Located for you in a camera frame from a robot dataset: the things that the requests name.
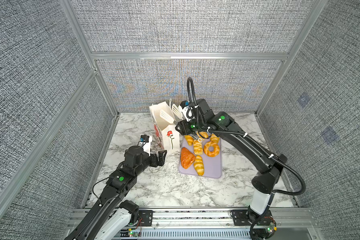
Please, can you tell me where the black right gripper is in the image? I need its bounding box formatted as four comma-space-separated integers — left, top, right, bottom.
174, 118, 207, 135

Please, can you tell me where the white paper bag with rose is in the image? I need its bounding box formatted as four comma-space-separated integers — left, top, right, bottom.
149, 102, 180, 153

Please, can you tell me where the croissant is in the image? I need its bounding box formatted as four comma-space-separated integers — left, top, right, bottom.
210, 134, 220, 144
184, 135, 194, 146
194, 155, 205, 176

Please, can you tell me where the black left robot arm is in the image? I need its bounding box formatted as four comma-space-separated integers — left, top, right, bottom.
66, 146, 167, 240

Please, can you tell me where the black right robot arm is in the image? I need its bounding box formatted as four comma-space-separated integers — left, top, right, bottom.
176, 77, 306, 240

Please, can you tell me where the striped long bread roll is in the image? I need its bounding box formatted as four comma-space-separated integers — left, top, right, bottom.
193, 140, 203, 156

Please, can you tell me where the brown triangular pastry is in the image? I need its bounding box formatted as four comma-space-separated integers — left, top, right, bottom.
180, 147, 196, 169

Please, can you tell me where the lilac plastic tray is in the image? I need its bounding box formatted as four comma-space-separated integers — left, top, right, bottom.
179, 138, 222, 179

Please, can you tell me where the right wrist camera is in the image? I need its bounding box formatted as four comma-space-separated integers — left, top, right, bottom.
180, 101, 194, 122

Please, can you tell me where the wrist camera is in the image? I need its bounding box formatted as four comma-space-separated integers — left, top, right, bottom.
138, 135, 153, 156
180, 101, 194, 122

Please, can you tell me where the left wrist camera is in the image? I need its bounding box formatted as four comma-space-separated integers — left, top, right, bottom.
138, 135, 153, 156

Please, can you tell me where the ring shaped bread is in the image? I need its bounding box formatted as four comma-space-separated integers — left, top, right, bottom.
204, 141, 220, 158

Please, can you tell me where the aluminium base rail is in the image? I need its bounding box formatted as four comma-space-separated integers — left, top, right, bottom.
65, 206, 319, 240

